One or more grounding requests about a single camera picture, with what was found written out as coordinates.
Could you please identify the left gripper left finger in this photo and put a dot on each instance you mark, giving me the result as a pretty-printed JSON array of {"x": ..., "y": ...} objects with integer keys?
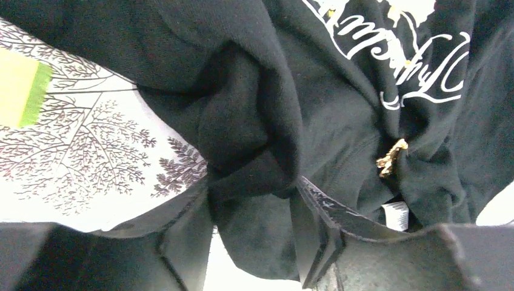
[{"x": 166, "y": 248}]

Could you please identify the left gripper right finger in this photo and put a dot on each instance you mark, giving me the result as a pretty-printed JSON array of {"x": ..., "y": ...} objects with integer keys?
[{"x": 339, "y": 249}]

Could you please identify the small gold brooch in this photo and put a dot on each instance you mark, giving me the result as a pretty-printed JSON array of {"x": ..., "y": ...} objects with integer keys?
[{"x": 386, "y": 163}]

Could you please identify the black floral t-shirt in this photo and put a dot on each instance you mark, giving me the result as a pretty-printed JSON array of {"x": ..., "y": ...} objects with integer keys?
[{"x": 268, "y": 91}]

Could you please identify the floral table mat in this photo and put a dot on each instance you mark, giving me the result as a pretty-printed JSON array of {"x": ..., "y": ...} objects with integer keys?
[{"x": 97, "y": 156}]

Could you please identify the green cube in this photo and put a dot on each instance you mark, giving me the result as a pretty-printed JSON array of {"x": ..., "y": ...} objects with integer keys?
[{"x": 24, "y": 83}]

